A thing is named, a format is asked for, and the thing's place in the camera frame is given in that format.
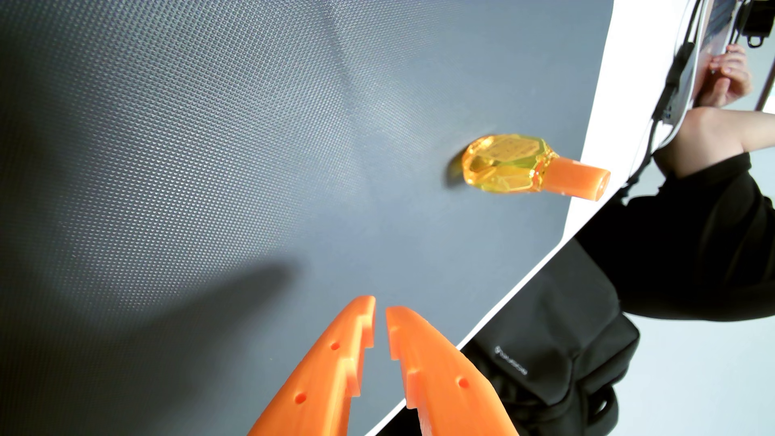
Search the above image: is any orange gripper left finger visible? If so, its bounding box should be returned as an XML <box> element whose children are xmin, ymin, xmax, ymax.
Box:
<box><xmin>247</xmin><ymin>296</ymin><xmax>377</xmax><ymax>436</ymax></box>

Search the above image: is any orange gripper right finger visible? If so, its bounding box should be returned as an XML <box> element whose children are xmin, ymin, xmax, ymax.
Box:
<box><xmin>385</xmin><ymin>306</ymin><xmax>520</xmax><ymax>436</ymax></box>

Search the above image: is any yellow eyedrops bottle orange cap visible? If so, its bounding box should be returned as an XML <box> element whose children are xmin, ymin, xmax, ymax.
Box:
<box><xmin>461</xmin><ymin>134</ymin><xmax>611</xmax><ymax>202</ymax></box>

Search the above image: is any person's hand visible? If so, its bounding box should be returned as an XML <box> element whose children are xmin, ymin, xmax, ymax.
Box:
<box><xmin>696</xmin><ymin>44</ymin><xmax>753</xmax><ymax>109</ymax></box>

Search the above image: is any black fabric bag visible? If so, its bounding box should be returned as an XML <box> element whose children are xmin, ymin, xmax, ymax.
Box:
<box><xmin>378</xmin><ymin>237</ymin><xmax>641</xmax><ymax>436</ymax></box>

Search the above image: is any grey textured mat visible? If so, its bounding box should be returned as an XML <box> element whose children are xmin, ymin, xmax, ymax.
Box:
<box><xmin>0</xmin><ymin>0</ymin><xmax>615</xmax><ymax>436</ymax></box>

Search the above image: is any person in black clothing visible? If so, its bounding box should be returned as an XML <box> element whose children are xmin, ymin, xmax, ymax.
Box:
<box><xmin>575</xmin><ymin>151</ymin><xmax>775</xmax><ymax>322</ymax></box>

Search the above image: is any grey USB hub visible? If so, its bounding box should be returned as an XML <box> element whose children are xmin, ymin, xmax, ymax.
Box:
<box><xmin>663</xmin><ymin>0</ymin><xmax>739</xmax><ymax>125</ymax></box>

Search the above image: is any black clamp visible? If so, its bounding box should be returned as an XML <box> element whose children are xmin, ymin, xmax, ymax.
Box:
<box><xmin>735</xmin><ymin>0</ymin><xmax>775</xmax><ymax>48</ymax></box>

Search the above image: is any black cable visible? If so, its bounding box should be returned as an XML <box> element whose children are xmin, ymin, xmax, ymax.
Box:
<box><xmin>618</xmin><ymin>0</ymin><xmax>706</xmax><ymax>197</ymax></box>

